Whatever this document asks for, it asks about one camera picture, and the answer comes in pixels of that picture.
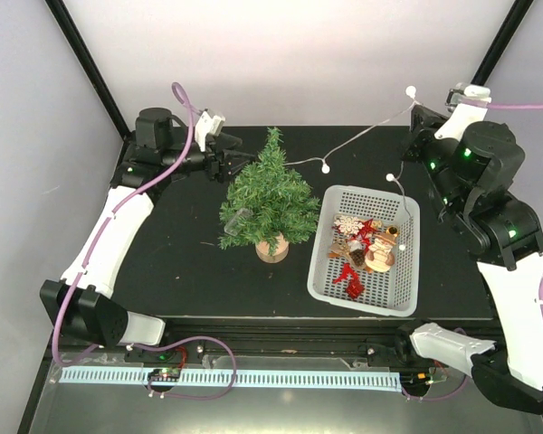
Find red reindeer ornament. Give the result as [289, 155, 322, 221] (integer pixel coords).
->
[332, 263, 359, 284]

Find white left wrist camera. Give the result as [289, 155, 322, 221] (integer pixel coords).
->
[194, 108, 225, 152]

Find clear light battery box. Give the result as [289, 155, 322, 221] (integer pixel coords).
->
[224, 208, 253, 237]

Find gold bell ornament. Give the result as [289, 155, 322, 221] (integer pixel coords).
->
[386, 225, 399, 238]

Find red star ornament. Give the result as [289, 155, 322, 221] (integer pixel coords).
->
[351, 219, 377, 246]

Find left green circuit board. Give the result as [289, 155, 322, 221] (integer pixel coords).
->
[148, 368, 181, 382]

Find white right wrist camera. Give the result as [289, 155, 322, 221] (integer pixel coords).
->
[434, 82, 491, 141]

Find small green christmas tree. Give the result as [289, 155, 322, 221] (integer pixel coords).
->
[219, 127, 319, 262]

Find red gift box ornament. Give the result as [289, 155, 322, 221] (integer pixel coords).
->
[346, 280, 365, 299]

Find white slotted cable duct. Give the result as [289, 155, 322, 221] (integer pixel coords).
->
[59, 366, 402, 392]

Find white string lights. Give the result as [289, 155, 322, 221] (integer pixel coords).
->
[283, 85, 420, 252]

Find right circuit board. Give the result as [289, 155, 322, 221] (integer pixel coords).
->
[400, 366, 449, 386]

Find white snowflake ornament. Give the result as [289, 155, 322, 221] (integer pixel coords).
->
[334, 215, 364, 237]

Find snowman ornament with hat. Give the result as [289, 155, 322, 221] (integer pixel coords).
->
[365, 232, 396, 273]

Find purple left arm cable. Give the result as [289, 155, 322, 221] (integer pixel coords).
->
[52, 81, 237, 401]

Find right black frame post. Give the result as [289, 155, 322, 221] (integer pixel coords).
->
[472, 0, 534, 86]

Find white perforated plastic basket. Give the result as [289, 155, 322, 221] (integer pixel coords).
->
[307, 185, 420, 317]

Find left black frame post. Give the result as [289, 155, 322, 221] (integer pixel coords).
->
[44, 0, 129, 139]

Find black frame post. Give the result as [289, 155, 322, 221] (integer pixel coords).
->
[44, 0, 129, 139]
[472, 0, 534, 86]

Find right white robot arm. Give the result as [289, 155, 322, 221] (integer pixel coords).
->
[393, 104, 543, 415]

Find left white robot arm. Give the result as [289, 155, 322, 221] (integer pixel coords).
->
[40, 108, 254, 361]

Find pine cone ornament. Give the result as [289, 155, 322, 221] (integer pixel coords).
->
[349, 249, 366, 269]

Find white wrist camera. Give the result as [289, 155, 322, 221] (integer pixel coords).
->
[194, 108, 225, 152]
[434, 82, 491, 141]

